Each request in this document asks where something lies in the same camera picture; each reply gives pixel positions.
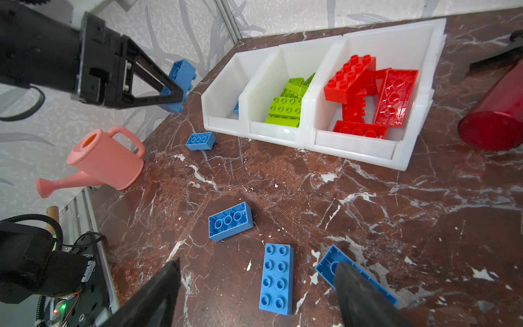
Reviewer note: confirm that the red spray bottle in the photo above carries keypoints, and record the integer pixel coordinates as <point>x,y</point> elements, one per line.
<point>495,122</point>

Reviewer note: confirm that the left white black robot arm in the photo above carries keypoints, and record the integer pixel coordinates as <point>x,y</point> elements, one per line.
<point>38,147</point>

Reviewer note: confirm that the red lego studs up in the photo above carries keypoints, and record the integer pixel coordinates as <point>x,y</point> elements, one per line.
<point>361,129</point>

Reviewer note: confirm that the green lego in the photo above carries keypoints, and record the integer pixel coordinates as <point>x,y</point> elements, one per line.
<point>308,81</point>
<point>288,122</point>
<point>294,88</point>

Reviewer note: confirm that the red lego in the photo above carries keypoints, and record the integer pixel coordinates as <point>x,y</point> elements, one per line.
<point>350,79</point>
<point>354,110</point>
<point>395,88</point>

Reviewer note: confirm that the pink watering can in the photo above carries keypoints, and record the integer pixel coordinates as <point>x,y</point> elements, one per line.
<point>101,160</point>

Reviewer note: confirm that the blue lego hollow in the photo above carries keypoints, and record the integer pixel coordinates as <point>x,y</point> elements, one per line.
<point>328,265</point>

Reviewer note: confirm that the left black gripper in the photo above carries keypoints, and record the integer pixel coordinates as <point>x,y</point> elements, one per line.
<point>108,63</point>

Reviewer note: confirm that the left circuit board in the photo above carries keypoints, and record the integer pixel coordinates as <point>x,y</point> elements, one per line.
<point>65,311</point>

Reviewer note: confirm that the blue lego studs up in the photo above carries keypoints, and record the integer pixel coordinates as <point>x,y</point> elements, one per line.
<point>277,279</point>

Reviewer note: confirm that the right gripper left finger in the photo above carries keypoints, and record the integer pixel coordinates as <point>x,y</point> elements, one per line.
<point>155,303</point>

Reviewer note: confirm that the red lego bottom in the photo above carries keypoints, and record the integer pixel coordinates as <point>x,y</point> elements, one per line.
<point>395,88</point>

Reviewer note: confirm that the white right bin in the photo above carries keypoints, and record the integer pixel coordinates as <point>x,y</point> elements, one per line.
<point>410,46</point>

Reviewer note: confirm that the green lego hollow up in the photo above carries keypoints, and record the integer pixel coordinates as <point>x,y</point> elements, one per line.
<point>283,107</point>

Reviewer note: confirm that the white left bin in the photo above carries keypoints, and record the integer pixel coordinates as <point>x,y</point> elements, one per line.
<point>221,97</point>

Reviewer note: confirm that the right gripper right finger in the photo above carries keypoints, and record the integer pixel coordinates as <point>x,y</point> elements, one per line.
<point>361,304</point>

